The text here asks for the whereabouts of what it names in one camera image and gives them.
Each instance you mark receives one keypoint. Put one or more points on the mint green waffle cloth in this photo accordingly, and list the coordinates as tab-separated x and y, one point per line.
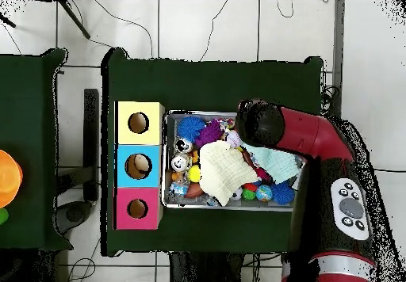
276	164

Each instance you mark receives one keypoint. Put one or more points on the yellow ball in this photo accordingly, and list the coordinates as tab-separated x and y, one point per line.
194	173

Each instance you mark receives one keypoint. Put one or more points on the orange bowl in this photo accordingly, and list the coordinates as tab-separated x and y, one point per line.
9	177

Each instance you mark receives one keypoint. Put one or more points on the dark green tablecloth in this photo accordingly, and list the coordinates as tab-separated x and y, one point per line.
206	85
25	104

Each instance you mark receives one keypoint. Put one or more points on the wooden three-hole box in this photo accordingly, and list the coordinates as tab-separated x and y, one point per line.
149	180

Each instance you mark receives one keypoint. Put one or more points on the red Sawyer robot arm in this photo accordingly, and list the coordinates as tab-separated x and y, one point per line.
311	133

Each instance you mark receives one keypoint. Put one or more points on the green plastic cup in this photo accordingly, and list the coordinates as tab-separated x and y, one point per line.
2	216

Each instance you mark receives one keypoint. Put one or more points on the blue fuzzy ball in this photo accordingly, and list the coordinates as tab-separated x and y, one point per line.
190	129

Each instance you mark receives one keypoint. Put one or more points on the white toy baseball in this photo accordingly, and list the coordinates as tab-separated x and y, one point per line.
233	139

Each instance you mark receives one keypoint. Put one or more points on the crushed silver can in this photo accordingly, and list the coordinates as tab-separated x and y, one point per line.
183	144

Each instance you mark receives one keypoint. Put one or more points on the silver mesh bin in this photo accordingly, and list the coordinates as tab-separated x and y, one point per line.
170	126

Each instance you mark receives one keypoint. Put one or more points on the brown toy football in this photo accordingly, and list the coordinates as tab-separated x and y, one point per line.
194	190

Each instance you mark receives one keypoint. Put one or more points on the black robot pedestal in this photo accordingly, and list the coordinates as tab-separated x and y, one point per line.
206	269

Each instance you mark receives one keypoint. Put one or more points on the globe print ball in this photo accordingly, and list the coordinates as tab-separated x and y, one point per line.
264	193

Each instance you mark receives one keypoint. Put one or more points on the purple spiky ball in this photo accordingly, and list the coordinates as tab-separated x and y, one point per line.
207	134

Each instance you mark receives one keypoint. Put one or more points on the cream waffle cloth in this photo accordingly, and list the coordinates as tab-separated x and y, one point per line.
225	171

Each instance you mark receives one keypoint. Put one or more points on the crushed can with gold print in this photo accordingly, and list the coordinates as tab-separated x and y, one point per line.
180	162

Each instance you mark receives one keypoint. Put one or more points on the black tripod leg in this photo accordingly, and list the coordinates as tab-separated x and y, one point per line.
74	19
8	22

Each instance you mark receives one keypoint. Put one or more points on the grey floor base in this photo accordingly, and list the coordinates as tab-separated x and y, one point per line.
74	215

